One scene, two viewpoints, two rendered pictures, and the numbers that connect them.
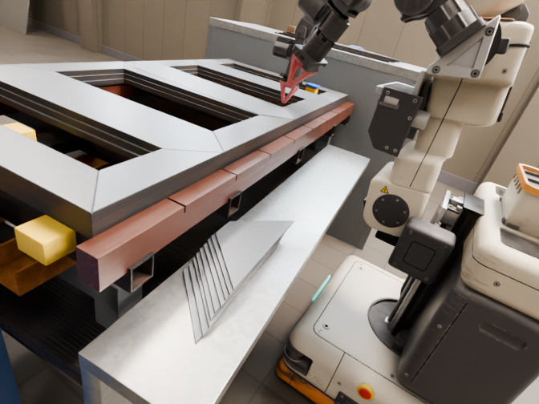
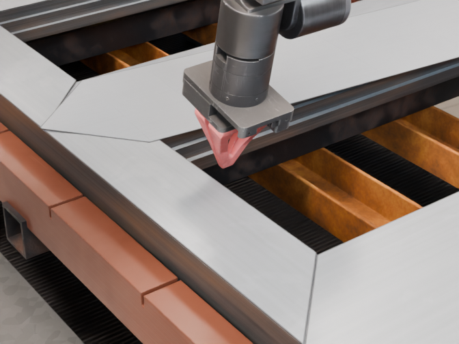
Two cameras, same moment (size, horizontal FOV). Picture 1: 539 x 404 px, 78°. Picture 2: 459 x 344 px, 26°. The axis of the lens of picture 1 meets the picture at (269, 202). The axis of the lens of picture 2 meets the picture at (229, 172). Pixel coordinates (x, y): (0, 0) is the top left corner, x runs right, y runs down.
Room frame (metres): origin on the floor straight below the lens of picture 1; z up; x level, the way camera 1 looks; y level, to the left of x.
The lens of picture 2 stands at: (1.82, -0.69, 1.38)
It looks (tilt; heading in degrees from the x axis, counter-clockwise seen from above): 31 degrees down; 125
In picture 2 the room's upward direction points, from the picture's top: straight up
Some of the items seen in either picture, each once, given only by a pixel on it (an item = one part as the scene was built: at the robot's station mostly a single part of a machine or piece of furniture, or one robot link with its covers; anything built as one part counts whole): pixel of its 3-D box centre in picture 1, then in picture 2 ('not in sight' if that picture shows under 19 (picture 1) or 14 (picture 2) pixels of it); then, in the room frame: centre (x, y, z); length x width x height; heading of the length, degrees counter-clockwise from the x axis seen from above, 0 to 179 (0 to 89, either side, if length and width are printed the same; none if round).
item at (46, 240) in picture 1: (46, 239); not in sight; (0.36, 0.30, 0.79); 0.06 x 0.05 x 0.04; 71
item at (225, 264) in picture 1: (231, 256); not in sight; (0.54, 0.05, 0.70); 0.39 x 0.12 x 0.04; 161
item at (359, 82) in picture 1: (289, 139); not in sight; (1.97, -0.03, 0.50); 1.30 x 0.04 x 1.01; 71
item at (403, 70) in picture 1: (326, 48); not in sight; (2.24, -0.12, 1.03); 1.30 x 0.60 x 0.04; 71
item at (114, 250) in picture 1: (297, 140); (31, 189); (1.09, -0.04, 0.80); 1.62 x 0.04 x 0.06; 161
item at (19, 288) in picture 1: (247, 149); not in sight; (1.15, 0.12, 0.70); 1.66 x 0.08 x 0.05; 161
